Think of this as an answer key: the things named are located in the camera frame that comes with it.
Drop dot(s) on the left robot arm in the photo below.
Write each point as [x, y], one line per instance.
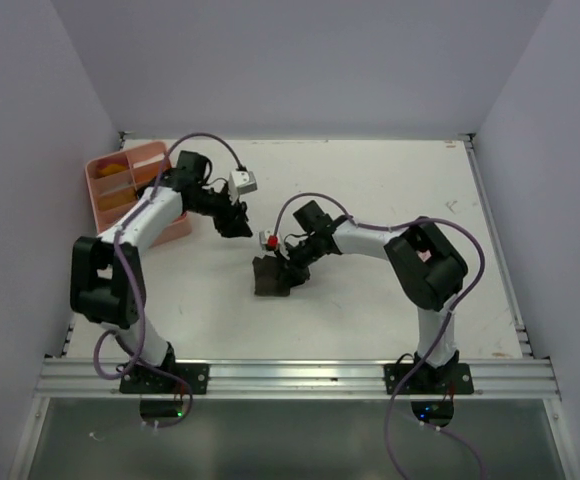
[107, 284]

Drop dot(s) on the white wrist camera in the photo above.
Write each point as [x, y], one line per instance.
[271, 243]
[241, 182]

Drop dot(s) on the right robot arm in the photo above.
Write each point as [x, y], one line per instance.
[430, 271]

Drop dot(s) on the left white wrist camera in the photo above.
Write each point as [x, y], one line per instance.
[241, 182]

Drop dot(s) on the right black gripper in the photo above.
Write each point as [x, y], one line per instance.
[292, 263]

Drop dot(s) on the orange rolled garment in tray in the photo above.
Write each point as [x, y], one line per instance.
[110, 202]

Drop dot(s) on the white rolled garment in tray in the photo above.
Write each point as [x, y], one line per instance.
[148, 161]

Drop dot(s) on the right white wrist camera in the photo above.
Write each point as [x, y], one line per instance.
[271, 243]

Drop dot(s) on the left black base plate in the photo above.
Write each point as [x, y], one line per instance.
[181, 377]

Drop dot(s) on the pink underwear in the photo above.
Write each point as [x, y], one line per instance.
[425, 256]

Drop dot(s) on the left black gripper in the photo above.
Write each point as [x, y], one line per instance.
[234, 221]

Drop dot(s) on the olive green underwear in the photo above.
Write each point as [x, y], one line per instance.
[272, 277]

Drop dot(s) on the pink divided organizer tray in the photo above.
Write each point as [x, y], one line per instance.
[114, 180]

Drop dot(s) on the aluminium mounting rail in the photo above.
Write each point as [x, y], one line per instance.
[525, 379]

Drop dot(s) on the yellow rolled garment in tray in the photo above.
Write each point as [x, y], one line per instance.
[106, 168]

